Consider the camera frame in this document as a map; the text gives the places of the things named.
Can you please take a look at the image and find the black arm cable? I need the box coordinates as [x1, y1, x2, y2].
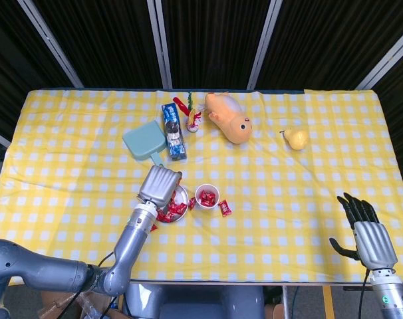
[359, 269, 371, 319]
[57, 249, 116, 319]

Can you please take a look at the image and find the teal plastic pan with handle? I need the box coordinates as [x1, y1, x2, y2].
[122, 120, 168, 167]

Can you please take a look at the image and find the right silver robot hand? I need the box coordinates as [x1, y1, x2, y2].
[329, 193, 400, 271]

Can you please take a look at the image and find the yellow pear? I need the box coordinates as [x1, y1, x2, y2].
[279, 128, 310, 151]

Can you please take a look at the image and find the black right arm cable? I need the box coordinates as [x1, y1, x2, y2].
[359, 269, 371, 319]

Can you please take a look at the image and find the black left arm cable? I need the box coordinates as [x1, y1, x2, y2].
[57, 249, 116, 319]

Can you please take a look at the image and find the yellow tape strip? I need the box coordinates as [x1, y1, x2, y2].
[322, 285, 334, 319]

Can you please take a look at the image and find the yellow white checked tablecloth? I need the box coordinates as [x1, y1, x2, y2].
[0, 88, 403, 285]

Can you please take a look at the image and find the blue cookie package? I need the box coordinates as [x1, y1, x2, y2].
[160, 102, 188, 162]

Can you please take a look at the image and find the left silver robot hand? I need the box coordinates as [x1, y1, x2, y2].
[137, 165, 183, 210]

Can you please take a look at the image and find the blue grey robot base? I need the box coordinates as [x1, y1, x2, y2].
[123, 284, 265, 319]

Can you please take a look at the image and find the round steel plate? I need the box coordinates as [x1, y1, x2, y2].
[158, 184, 190, 223]

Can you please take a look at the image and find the white paper cup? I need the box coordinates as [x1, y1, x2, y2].
[195, 183, 220, 211]

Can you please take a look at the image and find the orange plush animal toy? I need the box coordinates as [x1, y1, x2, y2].
[204, 92, 253, 145]

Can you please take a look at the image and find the small colourful toy figure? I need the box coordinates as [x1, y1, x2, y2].
[173, 91, 203, 133]

